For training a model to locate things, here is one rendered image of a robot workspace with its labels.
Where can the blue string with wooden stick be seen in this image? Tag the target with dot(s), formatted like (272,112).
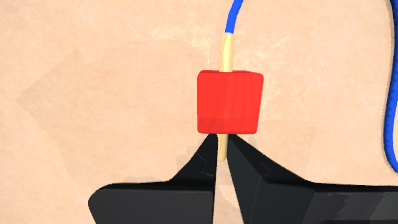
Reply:
(226,65)

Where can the red wooden block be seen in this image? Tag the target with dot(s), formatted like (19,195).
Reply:
(228,102)

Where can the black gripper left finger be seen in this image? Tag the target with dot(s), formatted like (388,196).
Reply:
(187,198)

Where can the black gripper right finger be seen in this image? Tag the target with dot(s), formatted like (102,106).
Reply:
(268,193)

